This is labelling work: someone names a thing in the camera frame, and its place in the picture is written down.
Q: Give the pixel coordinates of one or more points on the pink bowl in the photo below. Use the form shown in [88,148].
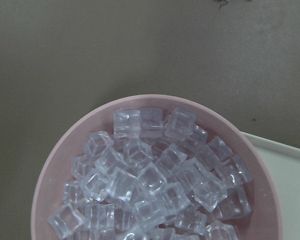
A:
[265,222]

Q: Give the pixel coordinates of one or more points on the pile of clear ice cubes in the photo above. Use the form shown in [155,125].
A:
[155,177]

